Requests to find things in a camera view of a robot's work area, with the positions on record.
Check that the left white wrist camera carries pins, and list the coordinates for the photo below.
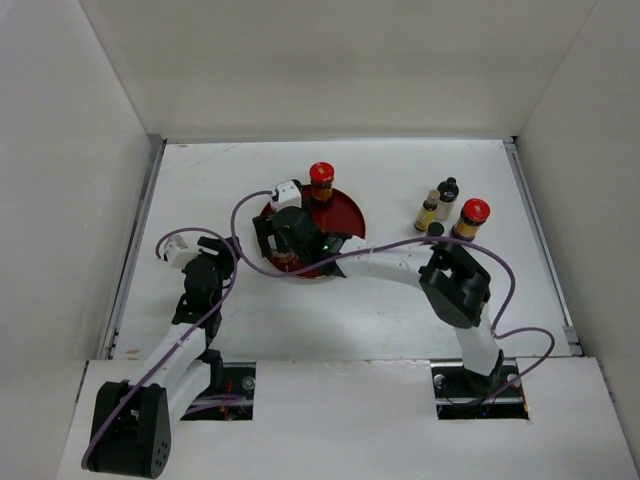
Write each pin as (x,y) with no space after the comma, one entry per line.
(176,252)

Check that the beige cap yellow bottle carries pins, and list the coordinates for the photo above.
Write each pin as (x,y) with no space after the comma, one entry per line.
(427,212)

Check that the red lid sauce jar right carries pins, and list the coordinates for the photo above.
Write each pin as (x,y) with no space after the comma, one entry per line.
(474,213)

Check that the red lid sauce jar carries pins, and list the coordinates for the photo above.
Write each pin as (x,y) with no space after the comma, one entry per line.
(474,213)
(322,176)

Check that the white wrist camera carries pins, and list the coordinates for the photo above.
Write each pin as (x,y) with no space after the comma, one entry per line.
(286,194)
(176,252)

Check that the red lid sauce jar back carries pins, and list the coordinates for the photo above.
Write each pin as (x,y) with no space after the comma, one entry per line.
(322,176)

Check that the black cap dark bottle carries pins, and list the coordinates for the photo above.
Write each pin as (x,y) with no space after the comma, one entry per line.
(448,193)

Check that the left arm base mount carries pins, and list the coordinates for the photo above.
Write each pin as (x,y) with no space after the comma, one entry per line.
(230,394)

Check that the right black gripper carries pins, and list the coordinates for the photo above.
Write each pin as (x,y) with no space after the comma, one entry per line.
(265,227)

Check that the red round tray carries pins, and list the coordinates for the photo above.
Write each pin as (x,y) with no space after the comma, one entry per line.
(340,218)

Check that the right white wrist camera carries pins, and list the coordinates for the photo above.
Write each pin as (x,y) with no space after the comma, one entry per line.
(286,194)

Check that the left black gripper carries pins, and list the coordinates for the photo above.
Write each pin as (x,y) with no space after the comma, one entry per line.
(225,257)

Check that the white lid pink jar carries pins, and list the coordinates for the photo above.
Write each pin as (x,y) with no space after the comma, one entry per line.
(280,256)

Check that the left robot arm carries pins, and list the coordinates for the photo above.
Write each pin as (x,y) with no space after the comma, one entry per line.
(131,430)

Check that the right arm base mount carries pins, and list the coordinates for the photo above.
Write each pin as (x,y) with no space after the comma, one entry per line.
(463,395)

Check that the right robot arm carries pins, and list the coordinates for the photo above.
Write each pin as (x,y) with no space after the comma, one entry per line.
(455,284)

